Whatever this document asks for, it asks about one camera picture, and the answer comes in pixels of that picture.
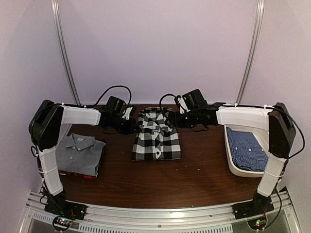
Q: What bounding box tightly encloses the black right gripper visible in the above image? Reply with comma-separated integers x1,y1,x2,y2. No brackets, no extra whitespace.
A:
165,109,200,129

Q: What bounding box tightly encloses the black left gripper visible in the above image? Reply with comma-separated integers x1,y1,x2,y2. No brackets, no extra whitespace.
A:
110,115,141,135

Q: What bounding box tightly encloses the black white checked shirt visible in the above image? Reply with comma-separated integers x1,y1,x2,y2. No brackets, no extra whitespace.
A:
132,107,182,161

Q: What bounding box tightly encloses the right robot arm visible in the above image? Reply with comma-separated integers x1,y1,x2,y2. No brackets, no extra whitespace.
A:
168,89,298,215

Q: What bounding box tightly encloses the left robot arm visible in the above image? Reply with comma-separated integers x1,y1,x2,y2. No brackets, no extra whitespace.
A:
29,97,139,196

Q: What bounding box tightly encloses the folded grey shirt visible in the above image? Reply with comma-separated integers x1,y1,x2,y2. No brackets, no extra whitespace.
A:
56,133,106,177

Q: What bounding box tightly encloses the white plastic basket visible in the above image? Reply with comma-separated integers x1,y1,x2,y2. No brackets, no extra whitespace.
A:
225,125,270,178

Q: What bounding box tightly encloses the blue checked shirt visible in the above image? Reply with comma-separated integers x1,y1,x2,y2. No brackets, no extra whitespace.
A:
226,127,268,172

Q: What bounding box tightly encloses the folded red plaid shirt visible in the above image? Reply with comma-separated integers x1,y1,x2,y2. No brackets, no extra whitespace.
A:
58,171,97,180

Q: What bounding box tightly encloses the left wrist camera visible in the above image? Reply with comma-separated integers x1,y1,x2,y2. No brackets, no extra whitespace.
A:
122,106,137,120

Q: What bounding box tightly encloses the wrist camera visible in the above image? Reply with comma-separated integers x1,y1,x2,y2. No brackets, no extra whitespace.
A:
122,106,137,120
174,95,190,114

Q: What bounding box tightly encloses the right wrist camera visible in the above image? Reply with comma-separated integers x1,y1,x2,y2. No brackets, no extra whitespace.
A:
174,95,190,114

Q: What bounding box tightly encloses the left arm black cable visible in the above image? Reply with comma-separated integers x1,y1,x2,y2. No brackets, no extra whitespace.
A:
93,84,132,110

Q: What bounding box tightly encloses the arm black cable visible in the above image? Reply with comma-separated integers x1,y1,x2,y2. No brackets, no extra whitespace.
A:
93,84,132,110
159,93,182,115

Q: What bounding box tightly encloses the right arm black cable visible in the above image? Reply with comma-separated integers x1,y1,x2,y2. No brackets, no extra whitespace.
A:
159,93,182,115

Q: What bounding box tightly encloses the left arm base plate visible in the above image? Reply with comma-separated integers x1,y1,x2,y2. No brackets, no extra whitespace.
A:
44,191,87,220

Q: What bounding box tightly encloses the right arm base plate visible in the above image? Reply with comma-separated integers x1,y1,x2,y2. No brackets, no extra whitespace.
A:
232,192,274,219

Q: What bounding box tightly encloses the right aluminium frame post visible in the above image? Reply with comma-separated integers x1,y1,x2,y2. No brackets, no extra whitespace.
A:
236,0,265,104

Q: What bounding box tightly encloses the aluminium frame post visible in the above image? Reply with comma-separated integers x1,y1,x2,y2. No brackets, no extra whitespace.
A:
51,0,81,105
236,0,265,104

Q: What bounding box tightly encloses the left aluminium frame post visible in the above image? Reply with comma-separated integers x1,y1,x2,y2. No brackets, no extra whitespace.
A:
51,0,81,105

